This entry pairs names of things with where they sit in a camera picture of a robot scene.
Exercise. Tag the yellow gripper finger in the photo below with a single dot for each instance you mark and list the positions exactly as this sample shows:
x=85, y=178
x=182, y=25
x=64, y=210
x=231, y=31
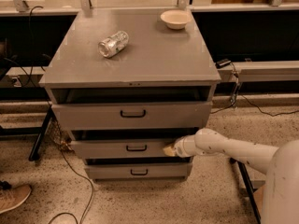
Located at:
x=169, y=150

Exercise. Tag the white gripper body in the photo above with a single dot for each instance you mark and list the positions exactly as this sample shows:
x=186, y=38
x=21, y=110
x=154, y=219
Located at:
x=179, y=147

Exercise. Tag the grey drawer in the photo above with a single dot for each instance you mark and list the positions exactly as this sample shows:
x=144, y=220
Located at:
x=132, y=115
x=138, y=168
x=118, y=144

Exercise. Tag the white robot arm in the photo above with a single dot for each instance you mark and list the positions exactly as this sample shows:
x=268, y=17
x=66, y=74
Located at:
x=279, y=164

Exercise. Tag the grey bottom drawer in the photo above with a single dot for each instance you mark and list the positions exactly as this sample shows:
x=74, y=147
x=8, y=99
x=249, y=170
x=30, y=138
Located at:
x=138, y=168

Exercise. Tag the grey top drawer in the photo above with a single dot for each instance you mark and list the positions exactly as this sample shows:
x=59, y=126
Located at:
x=132, y=115

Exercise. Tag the grey drawer cabinet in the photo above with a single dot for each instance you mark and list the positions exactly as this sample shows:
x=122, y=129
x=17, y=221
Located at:
x=159, y=65

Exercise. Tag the cardboard box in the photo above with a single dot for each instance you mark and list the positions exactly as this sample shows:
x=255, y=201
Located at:
x=258, y=198

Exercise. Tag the black power adapter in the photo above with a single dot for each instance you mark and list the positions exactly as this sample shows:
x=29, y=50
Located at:
x=222, y=63

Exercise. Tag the white paper bowl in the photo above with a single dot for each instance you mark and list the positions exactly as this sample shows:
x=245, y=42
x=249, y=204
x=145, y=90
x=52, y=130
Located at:
x=176, y=19

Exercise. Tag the black table leg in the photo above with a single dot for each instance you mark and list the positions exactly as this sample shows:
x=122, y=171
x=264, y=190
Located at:
x=34, y=156

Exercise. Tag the tan sneaker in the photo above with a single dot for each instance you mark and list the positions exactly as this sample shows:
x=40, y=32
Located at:
x=14, y=197

